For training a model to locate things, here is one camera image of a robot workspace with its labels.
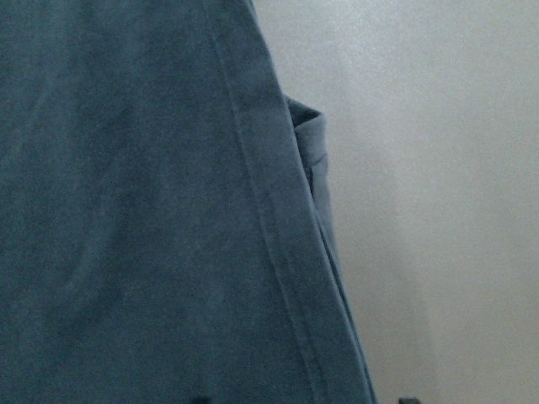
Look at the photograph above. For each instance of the black graphic t-shirt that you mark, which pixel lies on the black graphic t-shirt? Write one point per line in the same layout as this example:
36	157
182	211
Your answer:
166	230

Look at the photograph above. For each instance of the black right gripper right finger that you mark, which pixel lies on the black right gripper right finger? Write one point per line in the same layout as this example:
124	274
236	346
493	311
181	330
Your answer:
407	400

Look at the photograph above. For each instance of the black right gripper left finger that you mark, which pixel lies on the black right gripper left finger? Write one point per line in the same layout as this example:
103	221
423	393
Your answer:
201	400

